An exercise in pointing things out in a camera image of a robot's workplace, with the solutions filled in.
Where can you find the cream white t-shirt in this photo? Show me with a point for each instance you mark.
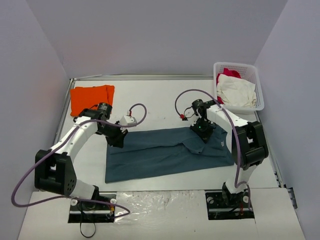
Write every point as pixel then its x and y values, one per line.
pixel 247 97

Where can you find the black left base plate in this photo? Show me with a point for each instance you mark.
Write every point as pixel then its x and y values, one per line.
pixel 89 212

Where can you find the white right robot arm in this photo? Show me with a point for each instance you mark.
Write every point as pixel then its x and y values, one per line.
pixel 246 140

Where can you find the blue-grey t-shirt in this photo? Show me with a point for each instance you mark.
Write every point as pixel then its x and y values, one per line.
pixel 154 153

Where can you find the red t-shirt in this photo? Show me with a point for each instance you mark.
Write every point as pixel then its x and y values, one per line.
pixel 226 86

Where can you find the folded orange t-shirt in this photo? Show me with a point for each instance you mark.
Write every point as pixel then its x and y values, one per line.
pixel 89 97

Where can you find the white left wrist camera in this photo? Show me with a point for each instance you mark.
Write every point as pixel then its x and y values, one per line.
pixel 127 121

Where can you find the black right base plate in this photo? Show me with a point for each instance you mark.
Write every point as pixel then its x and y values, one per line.
pixel 218 209

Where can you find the white plastic laundry basket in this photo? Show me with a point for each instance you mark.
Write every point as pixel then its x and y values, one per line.
pixel 247 72

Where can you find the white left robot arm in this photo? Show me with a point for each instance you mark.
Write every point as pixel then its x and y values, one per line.
pixel 56 174

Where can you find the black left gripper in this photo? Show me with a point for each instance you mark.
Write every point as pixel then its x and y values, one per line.
pixel 117 137

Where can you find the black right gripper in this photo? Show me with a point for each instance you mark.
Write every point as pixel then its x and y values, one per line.
pixel 204 132

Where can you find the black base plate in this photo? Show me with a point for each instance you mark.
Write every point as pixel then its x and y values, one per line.
pixel 89 212
pixel 218 209

